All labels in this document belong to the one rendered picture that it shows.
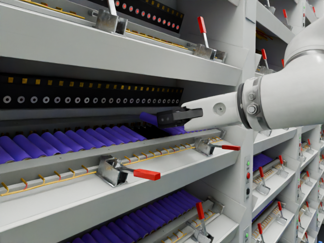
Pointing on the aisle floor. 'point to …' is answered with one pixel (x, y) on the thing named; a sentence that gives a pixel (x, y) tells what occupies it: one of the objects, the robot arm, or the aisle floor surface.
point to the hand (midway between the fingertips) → (170, 118)
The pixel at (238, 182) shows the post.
